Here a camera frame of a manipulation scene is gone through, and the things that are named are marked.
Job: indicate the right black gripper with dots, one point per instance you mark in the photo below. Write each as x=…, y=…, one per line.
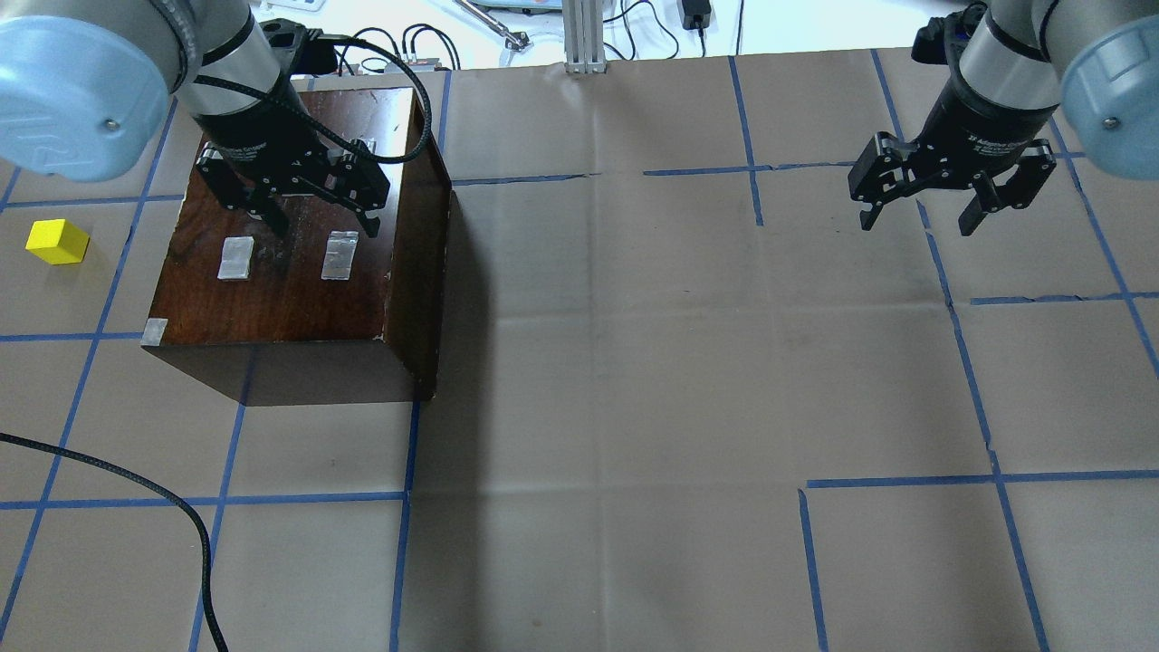
x=980, y=119

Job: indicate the dark wooden drawer cabinet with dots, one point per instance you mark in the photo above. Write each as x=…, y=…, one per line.
x=325, y=315

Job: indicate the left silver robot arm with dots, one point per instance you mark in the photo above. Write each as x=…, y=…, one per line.
x=84, y=85

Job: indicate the black power adapter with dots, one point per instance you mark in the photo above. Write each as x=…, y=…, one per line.
x=696, y=15

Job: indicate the aluminium frame post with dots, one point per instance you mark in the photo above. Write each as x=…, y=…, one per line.
x=584, y=51

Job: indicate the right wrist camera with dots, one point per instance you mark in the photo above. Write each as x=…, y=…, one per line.
x=945, y=38

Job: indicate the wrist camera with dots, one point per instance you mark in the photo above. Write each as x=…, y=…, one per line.
x=945, y=38
x=299, y=50

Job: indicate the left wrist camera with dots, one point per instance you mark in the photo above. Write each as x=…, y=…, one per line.
x=299, y=50

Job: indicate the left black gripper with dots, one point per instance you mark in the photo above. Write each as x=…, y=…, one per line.
x=261, y=129

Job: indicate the yellow block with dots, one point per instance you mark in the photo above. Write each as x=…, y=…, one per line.
x=57, y=241

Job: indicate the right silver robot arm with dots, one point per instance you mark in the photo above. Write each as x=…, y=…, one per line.
x=1012, y=65

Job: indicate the brown paper table cover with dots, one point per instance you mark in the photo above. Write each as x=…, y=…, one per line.
x=684, y=402

